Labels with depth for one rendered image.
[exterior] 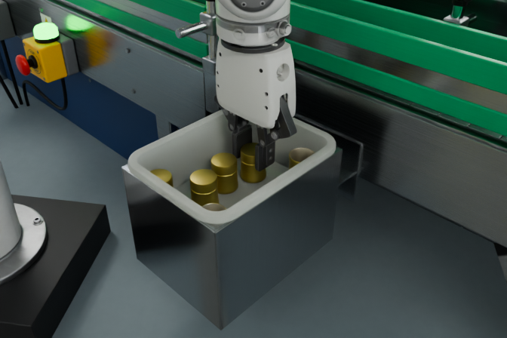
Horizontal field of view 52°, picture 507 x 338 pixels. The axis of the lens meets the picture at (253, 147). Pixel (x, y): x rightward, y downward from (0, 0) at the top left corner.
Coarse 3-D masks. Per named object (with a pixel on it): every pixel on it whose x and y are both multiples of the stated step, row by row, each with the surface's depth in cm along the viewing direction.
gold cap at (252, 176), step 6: (246, 144) 70; (252, 144) 70; (246, 150) 69; (252, 150) 69; (246, 156) 68; (252, 156) 68; (246, 162) 69; (252, 162) 69; (246, 168) 70; (252, 168) 69; (240, 174) 72; (246, 174) 70; (252, 174) 70; (258, 174) 70; (264, 174) 71; (246, 180) 70; (252, 180) 70; (258, 180) 70
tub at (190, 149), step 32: (192, 128) 69; (224, 128) 73; (256, 128) 76; (128, 160) 63; (160, 160) 67; (192, 160) 71; (288, 160) 73; (320, 160) 64; (160, 192) 59; (256, 192) 58
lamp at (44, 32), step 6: (42, 24) 98; (48, 24) 98; (36, 30) 97; (42, 30) 97; (48, 30) 97; (54, 30) 98; (36, 36) 97; (42, 36) 97; (48, 36) 97; (54, 36) 98; (42, 42) 98; (48, 42) 98
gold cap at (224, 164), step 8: (224, 152) 69; (216, 160) 68; (224, 160) 68; (232, 160) 68; (216, 168) 67; (224, 168) 66; (232, 168) 67; (224, 176) 67; (232, 176) 68; (224, 184) 68; (232, 184) 68; (224, 192) 68
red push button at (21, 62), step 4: (20, 56) 97; (16, 60) 98; (20, 60) 96; (24, 60) 96; (28, 60) 98; (20, 64) 97; (24, 64) 96; (28, 64) 97; (32, 64) 98; (20, 68) 97; (24, 68) 97; (28, 68) 97; (20, 72) 99; (24, 72) 97; (28, 72) 97
